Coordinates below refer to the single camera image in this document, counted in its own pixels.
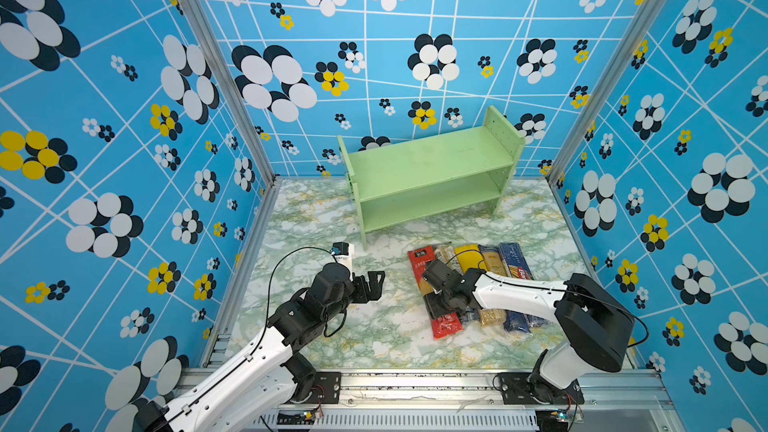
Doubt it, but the dark blue Barilla spaghetti package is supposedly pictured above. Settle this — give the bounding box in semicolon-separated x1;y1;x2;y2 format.
499;243;549;333

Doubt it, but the left green circuit board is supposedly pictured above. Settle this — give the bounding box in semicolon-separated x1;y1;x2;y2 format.
276;408;324;427

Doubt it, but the green two-tier wooden shelf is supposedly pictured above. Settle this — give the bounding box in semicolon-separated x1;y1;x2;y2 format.
338;106;526;246

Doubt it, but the green circuit board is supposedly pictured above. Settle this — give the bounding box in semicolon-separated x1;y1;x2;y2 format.
536;410;573;432
276;408;324;427

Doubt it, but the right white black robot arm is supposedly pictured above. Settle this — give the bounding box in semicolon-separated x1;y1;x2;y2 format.
422;260;636;405

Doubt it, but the yellow spaghetti package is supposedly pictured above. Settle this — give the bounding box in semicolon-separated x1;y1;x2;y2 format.
454;244;488;273

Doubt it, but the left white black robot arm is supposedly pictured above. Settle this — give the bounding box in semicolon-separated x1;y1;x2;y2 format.
132;261;385;431

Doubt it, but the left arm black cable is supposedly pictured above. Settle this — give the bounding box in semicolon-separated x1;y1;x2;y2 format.
248;245;349;361

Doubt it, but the clear blue-label spaghetti package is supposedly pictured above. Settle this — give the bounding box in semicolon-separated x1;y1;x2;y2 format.
433;243;458;268

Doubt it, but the red spaghetti package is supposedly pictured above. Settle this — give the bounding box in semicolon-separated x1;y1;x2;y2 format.
408;245;463;340

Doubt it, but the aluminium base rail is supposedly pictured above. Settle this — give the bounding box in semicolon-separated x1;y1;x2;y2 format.
161;367;685;432

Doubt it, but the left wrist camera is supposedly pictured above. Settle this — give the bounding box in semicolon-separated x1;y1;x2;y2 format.
331;242;353;272

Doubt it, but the right green circuit board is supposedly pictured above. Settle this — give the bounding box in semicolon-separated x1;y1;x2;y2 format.
536;410;573;432

